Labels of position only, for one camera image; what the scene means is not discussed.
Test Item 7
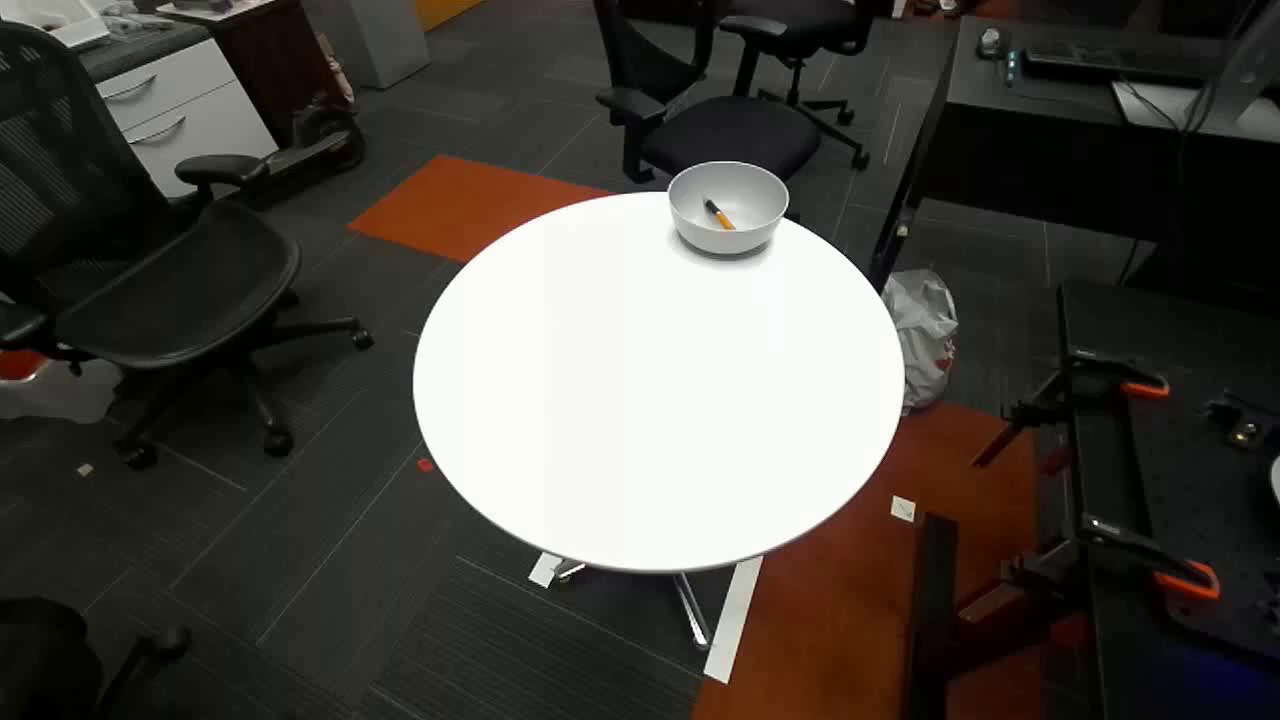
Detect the orange pen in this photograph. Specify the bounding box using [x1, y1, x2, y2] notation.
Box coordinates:
[705, 199, 735, 232]

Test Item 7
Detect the black desk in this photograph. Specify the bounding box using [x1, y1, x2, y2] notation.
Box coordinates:
[869, 3, 1275, 278]

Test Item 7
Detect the white drawer cabinet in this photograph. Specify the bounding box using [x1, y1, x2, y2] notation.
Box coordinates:
[81, 16, 275, 199]

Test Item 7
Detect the black orange clamp lower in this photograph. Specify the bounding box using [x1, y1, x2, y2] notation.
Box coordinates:
[1007, 517, 1222, 602]

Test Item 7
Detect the black orange clamp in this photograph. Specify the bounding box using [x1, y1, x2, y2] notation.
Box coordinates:
[1007, 517, 1222, 602]
[976, 346, 1171, 468]

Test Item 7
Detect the black keyboard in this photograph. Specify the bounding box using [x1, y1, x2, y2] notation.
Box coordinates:
[1022, 44, 1135, 79]

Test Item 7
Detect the white plastic bag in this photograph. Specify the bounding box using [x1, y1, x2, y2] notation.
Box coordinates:
[882, 266, 958, 413]

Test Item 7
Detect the black mesh office chair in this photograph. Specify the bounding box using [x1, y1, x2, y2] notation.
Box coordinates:
[0, 19, 370, 468]

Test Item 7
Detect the round white table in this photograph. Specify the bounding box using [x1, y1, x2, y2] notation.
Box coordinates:
[411, 192, 905, 679]

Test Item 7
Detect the black padded office chair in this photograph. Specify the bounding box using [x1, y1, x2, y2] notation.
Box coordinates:
[593, 0, 819, 180]

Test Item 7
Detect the black orange clamp upper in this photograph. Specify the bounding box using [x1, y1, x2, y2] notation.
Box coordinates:
[976, 346, 1171, 468]

